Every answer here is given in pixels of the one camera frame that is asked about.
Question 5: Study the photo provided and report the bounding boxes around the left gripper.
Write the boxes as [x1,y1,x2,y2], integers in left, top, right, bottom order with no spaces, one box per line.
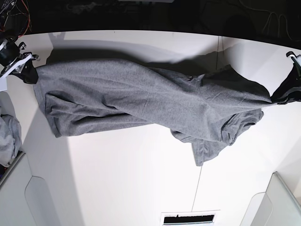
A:
[271,51,301,104]

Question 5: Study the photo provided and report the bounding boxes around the right white bin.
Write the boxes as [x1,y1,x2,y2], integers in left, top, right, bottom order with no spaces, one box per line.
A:
[240,172,301,226]

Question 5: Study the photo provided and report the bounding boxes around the white table cable slot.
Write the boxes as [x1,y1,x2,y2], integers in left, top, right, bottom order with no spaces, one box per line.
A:
[160,210,220,226]

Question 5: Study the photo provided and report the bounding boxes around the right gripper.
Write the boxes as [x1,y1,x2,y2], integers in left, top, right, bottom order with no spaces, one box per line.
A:
[0,39,39,84]

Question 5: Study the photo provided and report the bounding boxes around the dark grey t-shirt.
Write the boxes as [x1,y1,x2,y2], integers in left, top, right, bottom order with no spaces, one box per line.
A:
[33,59,273,166]

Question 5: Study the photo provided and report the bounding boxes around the light grey clothes pile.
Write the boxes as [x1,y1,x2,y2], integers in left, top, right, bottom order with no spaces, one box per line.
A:
[0,91,22,167]

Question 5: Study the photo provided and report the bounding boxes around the white background cables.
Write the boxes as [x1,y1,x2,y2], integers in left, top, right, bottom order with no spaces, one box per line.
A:
[237,0,294,40]

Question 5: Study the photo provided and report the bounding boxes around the left white bin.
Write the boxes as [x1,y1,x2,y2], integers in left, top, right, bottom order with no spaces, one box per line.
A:
[0,153,61,226]

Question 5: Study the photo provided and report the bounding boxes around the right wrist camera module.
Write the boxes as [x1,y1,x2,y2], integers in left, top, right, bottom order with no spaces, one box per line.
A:
[0,76,7,92]

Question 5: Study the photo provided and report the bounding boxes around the white bin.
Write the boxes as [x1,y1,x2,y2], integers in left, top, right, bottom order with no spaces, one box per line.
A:
[240,172,301,226]
[0,153,61,226]

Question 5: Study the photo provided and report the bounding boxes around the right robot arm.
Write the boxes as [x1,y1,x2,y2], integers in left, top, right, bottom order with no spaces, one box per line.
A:
[0,0,39,90]

